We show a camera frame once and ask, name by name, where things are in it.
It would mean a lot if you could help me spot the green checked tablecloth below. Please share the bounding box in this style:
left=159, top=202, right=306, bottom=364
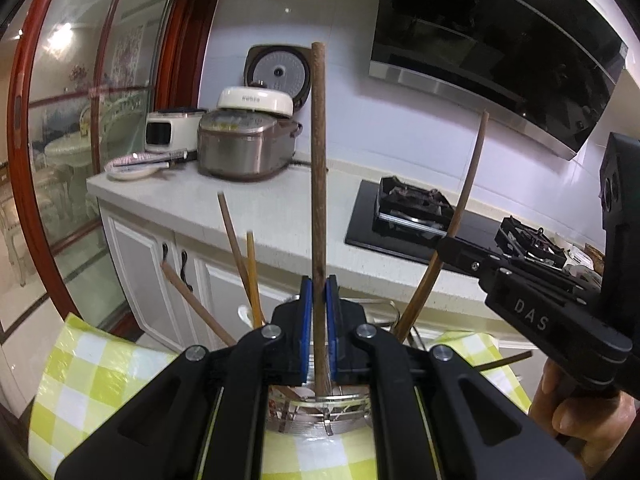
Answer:
left=30, top=312, right=533, bottom=480

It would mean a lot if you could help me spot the black glass cooktop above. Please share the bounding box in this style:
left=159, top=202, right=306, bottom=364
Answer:
left=344, top=177, right=601, bottom=286

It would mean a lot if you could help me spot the red framed glass door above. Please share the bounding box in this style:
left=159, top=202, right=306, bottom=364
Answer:
left=15, top=0, right=188, bottom=321

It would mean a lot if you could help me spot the metal wire utensil rack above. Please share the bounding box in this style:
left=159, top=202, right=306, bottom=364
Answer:
left=265, top=297, right=431, bottom=437

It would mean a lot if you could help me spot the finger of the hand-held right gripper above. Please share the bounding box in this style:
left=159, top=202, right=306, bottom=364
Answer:
left=437, top=236, right=506, bottom=281

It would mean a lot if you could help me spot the black gas burner grate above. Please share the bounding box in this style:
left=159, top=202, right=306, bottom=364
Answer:
left=495, top=216, right=568, bottom=267
left=372, top=175, right=456, bottom=236

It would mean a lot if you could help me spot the silver rice cooker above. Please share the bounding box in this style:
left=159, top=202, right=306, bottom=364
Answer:
left=196, top=44, right=316, bottom=182

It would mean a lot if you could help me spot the person's right hand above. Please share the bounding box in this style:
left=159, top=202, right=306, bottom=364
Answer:
left=529, top=360, right=638, bottom=448

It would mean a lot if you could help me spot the white ornate dining chair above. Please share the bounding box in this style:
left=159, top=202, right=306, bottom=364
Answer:
left=0, top=200, right=31, bottom=288

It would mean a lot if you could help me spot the dark red wooden panel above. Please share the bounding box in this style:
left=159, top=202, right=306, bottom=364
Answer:
left=157, top=0, right=223, bottom=116

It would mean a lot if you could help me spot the patterned light wooden chopstick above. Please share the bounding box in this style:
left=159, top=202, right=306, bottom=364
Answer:
left=246, top=231, right=264, bottom=330

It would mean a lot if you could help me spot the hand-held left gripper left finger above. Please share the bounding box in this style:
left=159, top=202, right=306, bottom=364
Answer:
left=55, top=275, right=313, bottom=480

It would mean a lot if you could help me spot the white kitchen counter cabinet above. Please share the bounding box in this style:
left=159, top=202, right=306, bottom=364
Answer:
left=86, top=152, right=640, bottom=361

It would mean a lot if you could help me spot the white round lid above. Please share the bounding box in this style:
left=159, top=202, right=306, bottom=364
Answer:
left=216, top=86, right=294, bottom=117

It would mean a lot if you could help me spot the white box appliance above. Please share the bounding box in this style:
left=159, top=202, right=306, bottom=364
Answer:
left=145, top=107, right=208, bottom=155

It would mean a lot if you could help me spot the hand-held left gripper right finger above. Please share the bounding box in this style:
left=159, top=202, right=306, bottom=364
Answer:
left=325, top=274, right=586, bottom=480

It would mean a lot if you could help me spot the white round dining table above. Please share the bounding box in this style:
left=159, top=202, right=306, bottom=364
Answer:
left=44, top=136, right=96, bottom=171

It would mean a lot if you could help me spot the dark long utensil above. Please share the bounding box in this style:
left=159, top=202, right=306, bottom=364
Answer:
left=114, top=148, right=197, bottom=168

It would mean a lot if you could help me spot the white plate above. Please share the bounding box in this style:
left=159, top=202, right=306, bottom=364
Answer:
left=104, top=155, right=168, bottom=181

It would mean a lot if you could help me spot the black range hood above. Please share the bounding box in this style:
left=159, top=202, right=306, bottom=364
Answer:
left=369, top=0, right=630, bottom=162

